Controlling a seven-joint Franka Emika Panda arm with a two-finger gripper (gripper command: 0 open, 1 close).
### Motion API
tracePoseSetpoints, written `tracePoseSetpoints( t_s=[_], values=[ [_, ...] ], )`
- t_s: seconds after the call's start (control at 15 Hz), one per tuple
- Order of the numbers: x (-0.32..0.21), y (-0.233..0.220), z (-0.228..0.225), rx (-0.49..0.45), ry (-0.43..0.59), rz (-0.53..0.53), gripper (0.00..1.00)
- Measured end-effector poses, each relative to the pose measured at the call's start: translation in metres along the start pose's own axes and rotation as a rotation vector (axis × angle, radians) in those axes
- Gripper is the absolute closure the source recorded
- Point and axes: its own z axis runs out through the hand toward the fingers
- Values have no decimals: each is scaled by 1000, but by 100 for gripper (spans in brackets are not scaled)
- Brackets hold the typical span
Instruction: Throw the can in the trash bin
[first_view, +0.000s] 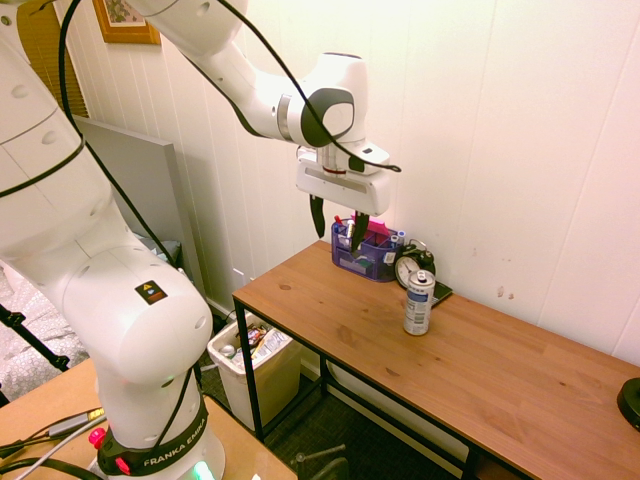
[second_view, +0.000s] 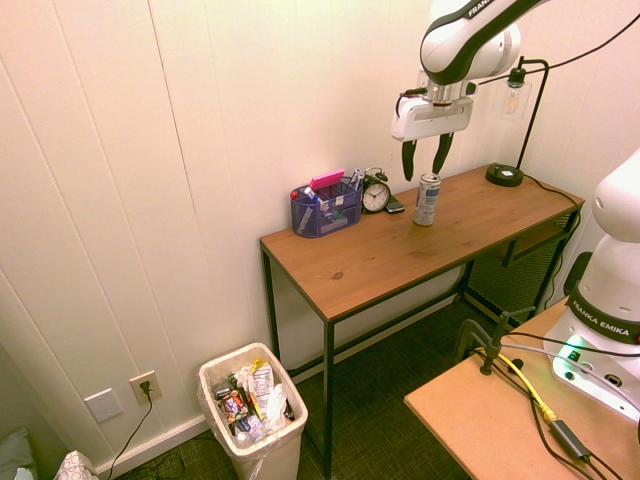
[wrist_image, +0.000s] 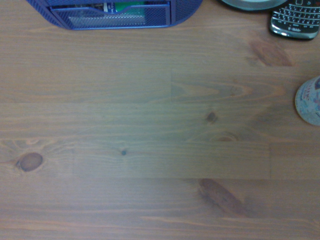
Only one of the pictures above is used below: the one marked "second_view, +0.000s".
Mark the black alarm clock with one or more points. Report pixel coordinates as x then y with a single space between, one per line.
375 195

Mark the pink sticky note pad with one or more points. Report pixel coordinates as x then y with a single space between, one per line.
327 179

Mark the silver drink can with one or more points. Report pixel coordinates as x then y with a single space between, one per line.
426 201

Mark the black desk lamp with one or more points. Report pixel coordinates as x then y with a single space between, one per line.
517 100

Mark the beige wall power outlet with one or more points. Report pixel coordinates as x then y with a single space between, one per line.
145 386

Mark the crumpled white paper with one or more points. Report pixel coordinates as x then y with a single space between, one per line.
277 405

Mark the small black phone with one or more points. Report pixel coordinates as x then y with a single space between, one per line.
395 206

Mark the patterned white cloth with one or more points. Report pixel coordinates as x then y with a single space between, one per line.
75 466

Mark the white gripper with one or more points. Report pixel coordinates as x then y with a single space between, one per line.
431 116

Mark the white trash bin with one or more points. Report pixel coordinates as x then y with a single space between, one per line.
260 440

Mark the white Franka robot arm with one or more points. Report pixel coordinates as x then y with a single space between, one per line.
467 45

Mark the light wooden robot table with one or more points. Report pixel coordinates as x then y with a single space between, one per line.
490 425

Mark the teal cushion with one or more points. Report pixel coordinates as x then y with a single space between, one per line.
15 452

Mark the black table clamp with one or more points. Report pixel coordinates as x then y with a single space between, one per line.
487 340

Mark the colourful snack wrapper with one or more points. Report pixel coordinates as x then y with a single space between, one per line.
234 404

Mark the wooden desk with black frame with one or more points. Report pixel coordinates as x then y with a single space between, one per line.
400 250

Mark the white blank wall plate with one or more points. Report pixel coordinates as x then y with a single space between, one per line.
104 405

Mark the blue mesh desk organizer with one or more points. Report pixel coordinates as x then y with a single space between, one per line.
325 212

